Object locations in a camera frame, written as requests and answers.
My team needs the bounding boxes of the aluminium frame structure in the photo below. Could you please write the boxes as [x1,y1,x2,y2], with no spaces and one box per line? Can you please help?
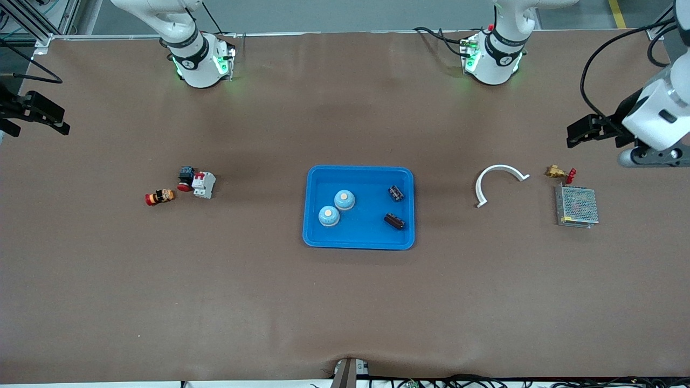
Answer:
[0,0,81,49]

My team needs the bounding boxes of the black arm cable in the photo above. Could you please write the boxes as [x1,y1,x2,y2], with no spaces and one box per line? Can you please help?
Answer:
[580,19,690,118]
[0,39,64,85]

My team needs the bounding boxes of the metal table edge clamp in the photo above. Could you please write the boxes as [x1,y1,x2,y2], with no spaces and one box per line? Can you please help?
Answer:
[332,357,370,388]

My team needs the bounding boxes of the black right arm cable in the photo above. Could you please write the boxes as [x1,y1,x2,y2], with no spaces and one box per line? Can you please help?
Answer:
[0,39,64,85]

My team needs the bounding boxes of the red orange emergency button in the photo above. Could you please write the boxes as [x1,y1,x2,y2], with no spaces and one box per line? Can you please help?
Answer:
[144,189,176,207]

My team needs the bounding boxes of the metal mesh power supply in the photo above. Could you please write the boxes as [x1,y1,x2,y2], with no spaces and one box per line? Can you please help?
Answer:
[555,183,600,230]

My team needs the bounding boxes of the brass valve red handle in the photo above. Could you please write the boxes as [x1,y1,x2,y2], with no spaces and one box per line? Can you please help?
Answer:
[544,165,577,184]

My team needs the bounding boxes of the white red circuit breaker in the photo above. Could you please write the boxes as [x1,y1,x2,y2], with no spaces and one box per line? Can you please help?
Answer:
[191,171,217,200]

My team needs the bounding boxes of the white curved plastic strip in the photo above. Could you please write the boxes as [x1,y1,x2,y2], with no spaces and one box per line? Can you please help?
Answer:
[475,164,530,209]

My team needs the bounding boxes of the black base cable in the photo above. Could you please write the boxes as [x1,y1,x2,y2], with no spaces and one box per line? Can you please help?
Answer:
[202,0,232,38]
[412,26,465,57]

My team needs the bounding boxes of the blue plastic tray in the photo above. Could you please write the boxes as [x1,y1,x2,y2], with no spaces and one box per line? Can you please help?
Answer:
[302,165,415,251]

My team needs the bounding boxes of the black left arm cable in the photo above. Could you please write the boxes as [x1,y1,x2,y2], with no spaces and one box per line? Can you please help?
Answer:
[580,19,690,118]

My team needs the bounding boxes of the black cable bundle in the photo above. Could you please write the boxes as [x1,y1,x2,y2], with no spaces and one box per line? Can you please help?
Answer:
[372,373,690,388]

